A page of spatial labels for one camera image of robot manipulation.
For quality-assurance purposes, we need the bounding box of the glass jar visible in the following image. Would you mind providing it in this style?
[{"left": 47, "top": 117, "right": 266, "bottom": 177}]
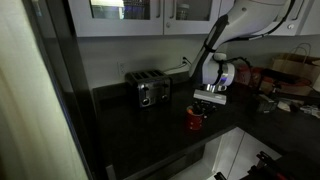
[{"left": 176, "top": 3, "right": 191, "bottom": 20}]

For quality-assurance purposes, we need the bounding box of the red packet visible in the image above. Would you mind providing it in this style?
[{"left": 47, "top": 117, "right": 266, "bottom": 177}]
[{"left": 233, "top": 64, "right": 265, "bottom": 88}]

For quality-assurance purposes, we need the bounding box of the tall grey refrigerator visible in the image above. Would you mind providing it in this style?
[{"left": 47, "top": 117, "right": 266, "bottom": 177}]
[{"left": 0, "top": 0, "right": 101, "bottom": 180}]

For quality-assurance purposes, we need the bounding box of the black orange bar clamp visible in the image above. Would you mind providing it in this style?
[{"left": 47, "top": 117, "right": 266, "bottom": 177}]
[{"left": 245, "top": 150, "right": 289, "bottom": 180}]

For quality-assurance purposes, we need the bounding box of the black and steel toaster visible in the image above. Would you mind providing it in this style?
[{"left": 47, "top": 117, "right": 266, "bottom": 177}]
[{"left": 124, "top": 69, "right": 173, "bottom": 109}]

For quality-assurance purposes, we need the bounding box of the red patterned mug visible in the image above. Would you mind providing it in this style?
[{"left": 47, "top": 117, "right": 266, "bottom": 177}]
[{"left": 185, "top": 105, "right": 205, "bottom": 132}]

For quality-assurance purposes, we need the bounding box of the wall outlet with plug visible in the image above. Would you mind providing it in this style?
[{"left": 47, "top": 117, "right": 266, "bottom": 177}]
[{"left": 180, "top": 55, "right": 190, "bottom": 67}]

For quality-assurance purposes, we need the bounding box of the silver wrist camera bar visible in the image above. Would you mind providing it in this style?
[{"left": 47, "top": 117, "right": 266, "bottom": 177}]
[{"left": 193, "top": 88, "right": 228, "bottom": 106}]

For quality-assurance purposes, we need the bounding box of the white glass cabinet door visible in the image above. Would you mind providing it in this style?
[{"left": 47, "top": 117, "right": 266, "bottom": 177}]
[
  {"left": 163, "top": 0, "right": 223, "bottom": 36},
  {"left": 68, "top": 0, "right": 165, "bottom": 38}
]

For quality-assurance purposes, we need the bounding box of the brown paper bag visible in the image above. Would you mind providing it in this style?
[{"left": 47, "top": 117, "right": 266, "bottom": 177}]
[{"left": 270, "top": 42, "right": 320, "bottom": 97}]

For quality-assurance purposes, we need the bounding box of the small grey box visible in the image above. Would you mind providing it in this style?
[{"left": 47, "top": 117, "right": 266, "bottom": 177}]
[{"left": 255, "top": 94, "right": 278, "bottom": 114}]

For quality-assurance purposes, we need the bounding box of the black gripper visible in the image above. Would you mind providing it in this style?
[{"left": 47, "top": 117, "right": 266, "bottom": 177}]
[{"left": 192, "top": 99, "right": 219, "bottom": 119}]

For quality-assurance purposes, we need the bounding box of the white power cable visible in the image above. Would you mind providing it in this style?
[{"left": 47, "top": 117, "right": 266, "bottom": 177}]
[{"left": 162, "top": 58, "right": 193, "bottom": 74}]

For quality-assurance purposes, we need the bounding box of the white lower cabinet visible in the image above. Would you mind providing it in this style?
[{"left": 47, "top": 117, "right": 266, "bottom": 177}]
[{"left": 202, "top": 126, "right": 283, "bottom": 180}]

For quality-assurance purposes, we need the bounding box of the white crumpled wrapper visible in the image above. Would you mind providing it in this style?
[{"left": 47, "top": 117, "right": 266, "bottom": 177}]
[{"left": 277, "top": 99, "right": 320, "bottom": 120}]

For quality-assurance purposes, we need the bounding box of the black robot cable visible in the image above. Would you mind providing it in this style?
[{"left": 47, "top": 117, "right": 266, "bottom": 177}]
[{"left": 203, "top": 0, "right": 298, "bottom": 88}]

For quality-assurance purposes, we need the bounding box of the white wall outlet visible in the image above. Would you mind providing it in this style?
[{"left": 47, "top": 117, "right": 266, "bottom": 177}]
[{"left": 117, "top": 61, "right": 128, "bottom": 75}]

